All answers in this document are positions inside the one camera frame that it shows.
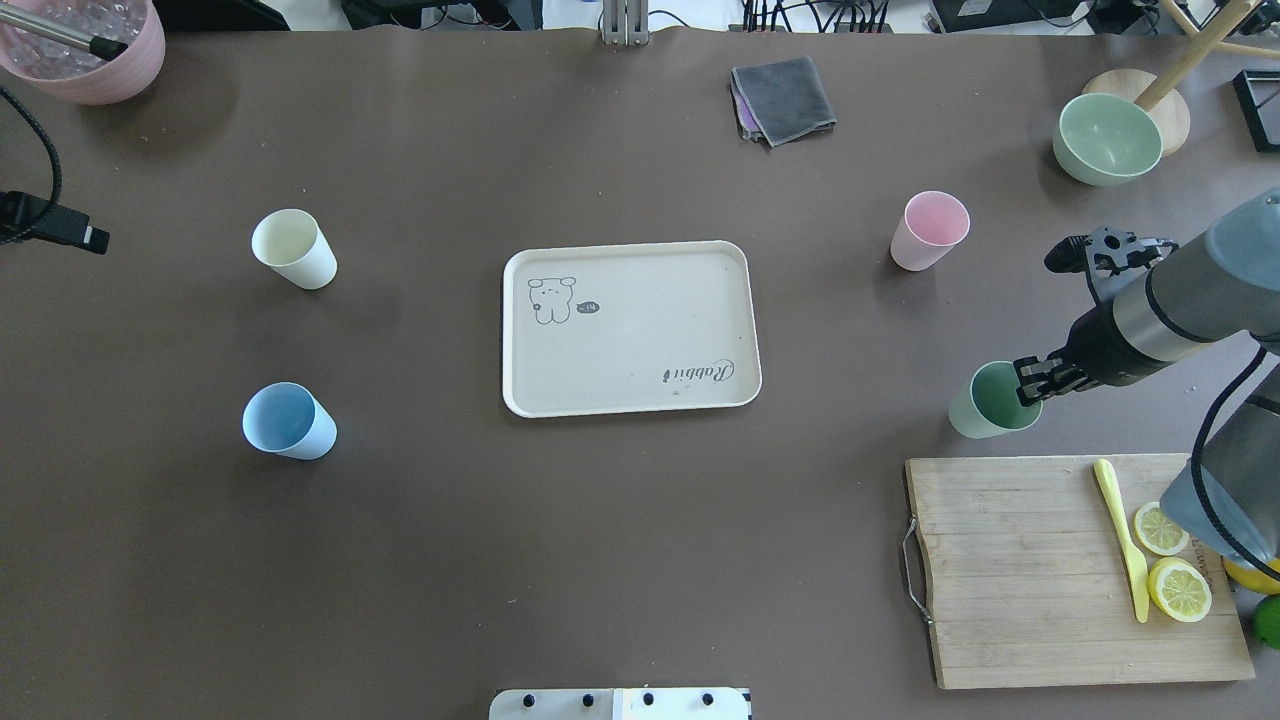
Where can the green lime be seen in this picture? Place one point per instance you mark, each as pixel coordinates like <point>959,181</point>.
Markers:
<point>1266,621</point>

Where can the wooden stand with base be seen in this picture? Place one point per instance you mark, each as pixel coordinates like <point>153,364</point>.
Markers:
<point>1157,95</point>

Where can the pink cup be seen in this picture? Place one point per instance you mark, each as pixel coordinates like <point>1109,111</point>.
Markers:
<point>932,223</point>

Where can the cream yellow cup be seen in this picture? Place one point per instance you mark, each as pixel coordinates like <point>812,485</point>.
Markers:
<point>290,242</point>

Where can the aluminium frame post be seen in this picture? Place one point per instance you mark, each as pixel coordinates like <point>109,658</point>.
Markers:
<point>625,23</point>

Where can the metal muddler stick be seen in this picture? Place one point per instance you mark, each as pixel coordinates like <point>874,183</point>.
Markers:
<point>103,48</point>

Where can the lemon slice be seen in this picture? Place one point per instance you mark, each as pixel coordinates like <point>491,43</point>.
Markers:
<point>1158,533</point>
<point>1179,590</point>

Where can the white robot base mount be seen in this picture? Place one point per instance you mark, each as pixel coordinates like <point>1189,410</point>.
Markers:
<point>694,702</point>

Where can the blue cup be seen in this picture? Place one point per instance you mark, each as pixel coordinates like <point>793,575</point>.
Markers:
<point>286,420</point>

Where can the pink bowl with ice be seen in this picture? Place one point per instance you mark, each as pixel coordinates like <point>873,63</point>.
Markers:
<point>66,73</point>

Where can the yellow plastic knife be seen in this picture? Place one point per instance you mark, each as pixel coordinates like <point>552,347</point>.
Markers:
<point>1135,563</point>

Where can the cream rabbit tray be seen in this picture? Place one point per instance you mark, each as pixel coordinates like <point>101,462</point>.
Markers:
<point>633,328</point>

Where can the green cup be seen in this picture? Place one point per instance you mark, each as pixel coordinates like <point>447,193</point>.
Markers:
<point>989,405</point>

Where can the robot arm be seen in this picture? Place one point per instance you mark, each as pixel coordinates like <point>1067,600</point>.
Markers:
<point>1157,302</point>

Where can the grey folded cloth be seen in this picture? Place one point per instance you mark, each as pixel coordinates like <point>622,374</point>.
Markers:
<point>787,99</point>

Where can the wooden cutting board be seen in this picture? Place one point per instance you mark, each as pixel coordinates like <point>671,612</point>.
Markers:
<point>1025,584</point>

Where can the green bowl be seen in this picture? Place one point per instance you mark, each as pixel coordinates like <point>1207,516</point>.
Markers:
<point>1103,140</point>

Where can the purple cloth under grey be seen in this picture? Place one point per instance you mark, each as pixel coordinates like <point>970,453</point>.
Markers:
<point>749,128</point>

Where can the black camera on cable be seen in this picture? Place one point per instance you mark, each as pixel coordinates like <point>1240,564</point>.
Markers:
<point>27,217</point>

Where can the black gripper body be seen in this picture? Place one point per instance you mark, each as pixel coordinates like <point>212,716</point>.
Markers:
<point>1096,349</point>

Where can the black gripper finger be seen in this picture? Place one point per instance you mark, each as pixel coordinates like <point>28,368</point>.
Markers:
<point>1039,379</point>

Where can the yellow lemon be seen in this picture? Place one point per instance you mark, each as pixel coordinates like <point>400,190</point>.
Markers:
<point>1249,577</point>

